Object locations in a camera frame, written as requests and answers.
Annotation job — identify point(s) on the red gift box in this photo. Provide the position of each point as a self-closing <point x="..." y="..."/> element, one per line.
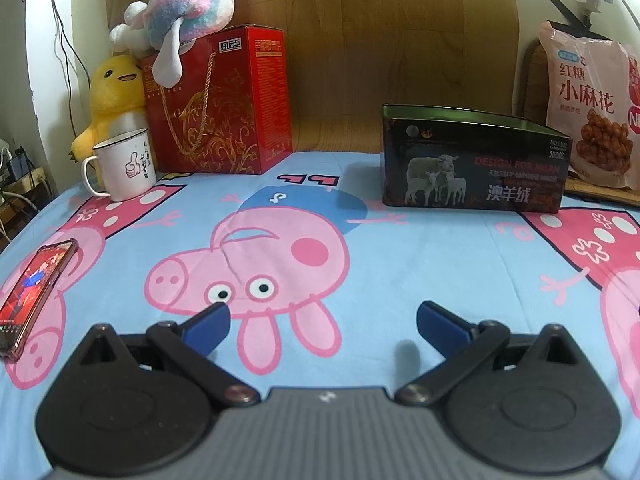
<point x="235" y="110"/>

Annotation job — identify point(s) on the pastel plush toy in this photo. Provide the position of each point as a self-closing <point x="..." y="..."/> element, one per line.
<point x="195" y="0"/>

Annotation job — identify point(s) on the smartphone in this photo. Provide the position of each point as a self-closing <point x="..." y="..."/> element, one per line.
<point x="35" y="290"/>

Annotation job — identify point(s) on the black tin box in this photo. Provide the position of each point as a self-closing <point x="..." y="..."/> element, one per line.
<point x="475" y="170"/>

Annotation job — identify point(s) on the printed blue blanket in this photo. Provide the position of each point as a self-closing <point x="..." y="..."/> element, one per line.
<point x="400" y="260"/>

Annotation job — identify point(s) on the yellow duck plush toy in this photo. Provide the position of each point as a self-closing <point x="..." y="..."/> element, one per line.
<point x="112" y="85"/>

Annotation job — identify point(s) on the black charger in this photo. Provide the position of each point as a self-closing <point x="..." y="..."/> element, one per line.
<point x="20" y="165"/>

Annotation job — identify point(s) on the wooden headboard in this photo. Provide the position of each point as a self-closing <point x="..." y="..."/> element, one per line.
<point x="375" y="35"/>

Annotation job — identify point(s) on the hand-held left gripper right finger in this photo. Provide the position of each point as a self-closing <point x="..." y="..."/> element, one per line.
<point x="439" y="322"/>

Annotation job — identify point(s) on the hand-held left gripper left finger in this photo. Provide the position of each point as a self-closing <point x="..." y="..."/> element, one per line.
<point x="207" y="322"/>

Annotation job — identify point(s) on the white enamel mug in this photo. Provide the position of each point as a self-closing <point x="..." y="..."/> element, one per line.
<point x="125" y="165"/>

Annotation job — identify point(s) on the large pink snack bag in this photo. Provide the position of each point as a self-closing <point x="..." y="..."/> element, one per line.
<point x="590" y="100"/>

